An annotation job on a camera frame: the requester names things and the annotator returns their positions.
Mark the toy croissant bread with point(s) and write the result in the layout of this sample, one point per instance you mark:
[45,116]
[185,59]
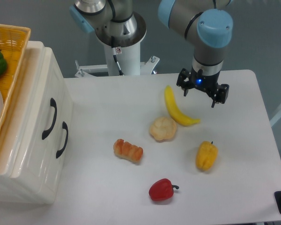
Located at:
[127,151]

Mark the red toy bell pepper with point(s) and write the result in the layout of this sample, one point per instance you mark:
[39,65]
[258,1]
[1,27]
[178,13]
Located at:
[162,190]

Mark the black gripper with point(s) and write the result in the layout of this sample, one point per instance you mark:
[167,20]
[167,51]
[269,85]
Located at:
[208,84]

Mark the white drawer cabinet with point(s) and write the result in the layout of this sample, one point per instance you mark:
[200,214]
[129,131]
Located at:
[11,189]

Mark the yellow toy banana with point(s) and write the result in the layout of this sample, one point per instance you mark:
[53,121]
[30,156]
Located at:
[174,111]

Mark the round toy bread bun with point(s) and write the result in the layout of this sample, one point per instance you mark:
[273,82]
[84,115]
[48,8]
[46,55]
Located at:
[163,128]

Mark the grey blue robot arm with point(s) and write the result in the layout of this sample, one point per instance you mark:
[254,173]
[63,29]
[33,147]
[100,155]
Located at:
[203,23]

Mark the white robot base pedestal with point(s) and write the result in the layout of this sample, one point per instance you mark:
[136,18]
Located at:
[122,49]

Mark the white drawer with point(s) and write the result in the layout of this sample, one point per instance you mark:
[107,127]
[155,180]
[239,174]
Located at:
[56,135]
[32,155]

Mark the yellow toy bell pepper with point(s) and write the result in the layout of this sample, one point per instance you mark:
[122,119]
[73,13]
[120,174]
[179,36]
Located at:
[206,155]

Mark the yellow woven basket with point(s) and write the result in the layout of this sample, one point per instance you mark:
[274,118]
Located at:
[13,43]

